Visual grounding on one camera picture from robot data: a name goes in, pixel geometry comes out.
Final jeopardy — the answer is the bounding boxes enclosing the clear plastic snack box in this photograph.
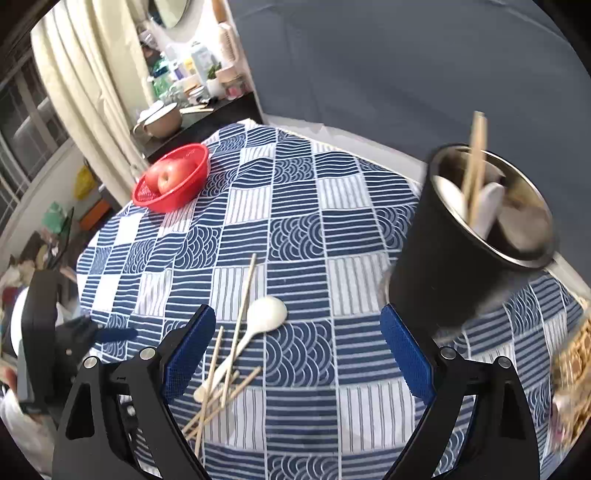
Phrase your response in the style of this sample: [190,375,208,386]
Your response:
[551,318,591,455]

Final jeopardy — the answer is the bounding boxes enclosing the small potted plant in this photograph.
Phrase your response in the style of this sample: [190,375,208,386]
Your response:
[205,62,223,99]

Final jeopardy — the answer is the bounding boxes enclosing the black utensil holder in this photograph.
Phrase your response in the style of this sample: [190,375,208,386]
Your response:
[382,143,560,335]

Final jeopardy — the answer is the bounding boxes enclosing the green packet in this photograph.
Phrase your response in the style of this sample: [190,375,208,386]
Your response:
[151,59,172,95]

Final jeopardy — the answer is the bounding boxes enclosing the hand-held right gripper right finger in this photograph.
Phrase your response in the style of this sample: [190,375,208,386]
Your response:
[379,305,542,480]

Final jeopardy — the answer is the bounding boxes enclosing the large beige mug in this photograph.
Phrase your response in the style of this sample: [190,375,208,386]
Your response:
[134,102,184,140]

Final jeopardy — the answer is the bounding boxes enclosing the window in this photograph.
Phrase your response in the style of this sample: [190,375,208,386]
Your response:
[0,60,77,199]

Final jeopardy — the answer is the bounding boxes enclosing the red plastic basket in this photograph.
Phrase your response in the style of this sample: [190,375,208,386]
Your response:
[132,143,211,213]

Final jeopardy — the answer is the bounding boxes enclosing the orange box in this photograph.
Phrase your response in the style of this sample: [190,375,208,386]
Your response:
[78,200,115,232]

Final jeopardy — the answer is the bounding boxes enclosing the plain white spoon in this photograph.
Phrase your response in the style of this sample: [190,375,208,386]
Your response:
[434,175,467,217]
[193,295,288,403]

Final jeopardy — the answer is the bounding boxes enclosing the yellow bag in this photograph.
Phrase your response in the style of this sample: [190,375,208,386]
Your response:
[75,165,96,200]

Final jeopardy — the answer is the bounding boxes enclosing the grey padded headboard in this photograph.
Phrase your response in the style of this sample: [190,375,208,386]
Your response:
[228,0,591,167]

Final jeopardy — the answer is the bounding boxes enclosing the white spoon with printed handle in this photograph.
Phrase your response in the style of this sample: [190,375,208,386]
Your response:
[473,182,505,241]

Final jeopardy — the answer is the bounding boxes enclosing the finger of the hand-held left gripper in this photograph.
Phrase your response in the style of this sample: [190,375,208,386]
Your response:
[69,316,138,354]

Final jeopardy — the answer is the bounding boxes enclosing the wooden hairbrush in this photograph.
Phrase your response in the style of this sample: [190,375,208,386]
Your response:
[217,22,237,70]

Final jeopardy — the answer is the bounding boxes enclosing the red apple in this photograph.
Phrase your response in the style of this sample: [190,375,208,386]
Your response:
[157,159,195,195]

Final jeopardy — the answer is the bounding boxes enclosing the dark side shelf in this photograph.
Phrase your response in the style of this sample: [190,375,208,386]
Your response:
[139,91,265,163]

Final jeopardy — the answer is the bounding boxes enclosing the round wall mirror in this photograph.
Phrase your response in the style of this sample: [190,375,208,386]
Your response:
[151,0,194,29]

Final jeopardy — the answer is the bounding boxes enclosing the wooden chopstick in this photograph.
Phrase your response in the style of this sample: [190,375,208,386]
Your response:
[181,369,242,435]
[467,114,489,222]
[462,111,483,217]
[194,325,225,457]
[222,253,257,409]
[184,367,263,439]

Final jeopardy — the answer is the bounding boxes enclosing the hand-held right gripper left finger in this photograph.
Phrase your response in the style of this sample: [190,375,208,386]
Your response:
[52,305,217,480]

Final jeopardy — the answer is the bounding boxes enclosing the cream curtain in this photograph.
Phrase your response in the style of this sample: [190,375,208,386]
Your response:
[31,0,155,204]

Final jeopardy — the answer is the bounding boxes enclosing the blue white patterned tablecloth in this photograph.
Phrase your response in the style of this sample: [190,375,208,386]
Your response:
[76,122,585,480]

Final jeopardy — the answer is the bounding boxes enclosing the pink jar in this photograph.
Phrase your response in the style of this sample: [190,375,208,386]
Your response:
[221,74,246,101]

